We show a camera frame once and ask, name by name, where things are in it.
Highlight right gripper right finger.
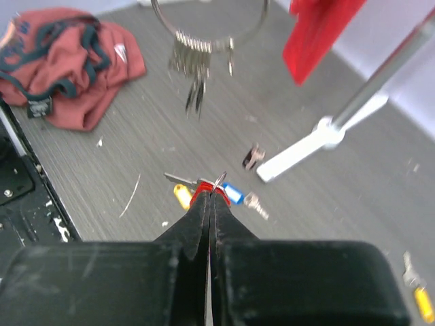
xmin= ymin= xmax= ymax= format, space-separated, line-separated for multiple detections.
xmin=209 ymin=194 xmax=258 ymax=248

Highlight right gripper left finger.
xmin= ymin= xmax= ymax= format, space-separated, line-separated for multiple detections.
xmin=154 ymin=192 xmax=209 ymax=261

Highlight small key red tag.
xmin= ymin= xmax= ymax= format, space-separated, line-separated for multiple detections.
xmin=164 ymin=171 xmax=231 ymax=210

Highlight silver key black head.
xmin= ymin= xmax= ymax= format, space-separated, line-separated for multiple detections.
xmin=242 ymin=143 xmax=265 ymax=170

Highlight wire keyring with keys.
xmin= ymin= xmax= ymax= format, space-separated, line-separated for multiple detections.
xmin=151 ymin=0 xmax=270 ymax=116

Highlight key with orange tag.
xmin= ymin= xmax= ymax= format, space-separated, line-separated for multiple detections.
xmin=402 ymin=251 xmax=434 ymax=324

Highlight key with blue tag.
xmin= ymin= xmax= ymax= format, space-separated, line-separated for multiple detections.
xmin=223 ymin=183 xmax=269 ymax=220

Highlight key with yellow tag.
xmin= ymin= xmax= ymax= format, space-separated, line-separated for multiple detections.
xmin=173 ymin=184 xmax=192 ymax=211

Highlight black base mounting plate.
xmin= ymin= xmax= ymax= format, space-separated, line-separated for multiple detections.
xmin=1 ymin=101 xmax=82 ymax=265

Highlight metal clothes rack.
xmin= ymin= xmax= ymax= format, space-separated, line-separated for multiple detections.
xmin=256 ymin=10 xmax=434 ymax=183

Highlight maroon shirt on table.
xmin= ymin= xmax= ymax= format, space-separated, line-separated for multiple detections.
xmin=1 ymin=7 xmax=146 ymax=131

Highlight red shirt on hanger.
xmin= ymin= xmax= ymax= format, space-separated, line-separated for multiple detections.
xmin=283 ymin=0 xmax=366 ymax=86

